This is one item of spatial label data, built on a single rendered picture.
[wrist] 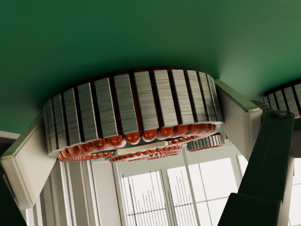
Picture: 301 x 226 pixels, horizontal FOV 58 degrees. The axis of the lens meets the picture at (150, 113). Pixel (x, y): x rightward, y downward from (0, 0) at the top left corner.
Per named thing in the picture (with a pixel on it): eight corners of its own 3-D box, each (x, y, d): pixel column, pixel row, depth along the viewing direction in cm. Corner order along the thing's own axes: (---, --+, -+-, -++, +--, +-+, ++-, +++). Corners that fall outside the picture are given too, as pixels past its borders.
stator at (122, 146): (2, 86, 13) (10, 165, 12) (234, 44, 13) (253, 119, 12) (73, 121, 24) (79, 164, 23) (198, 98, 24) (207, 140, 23)
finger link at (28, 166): (34, 208, 13) (19, 211, 13) (63, 146, 20) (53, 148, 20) (13, 155, 12) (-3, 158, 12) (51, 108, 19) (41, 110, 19)
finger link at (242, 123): (247, 110, 13) (263, 108, 13) (208, 79, 19) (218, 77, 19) (250, 167, 14) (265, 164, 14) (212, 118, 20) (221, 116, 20)
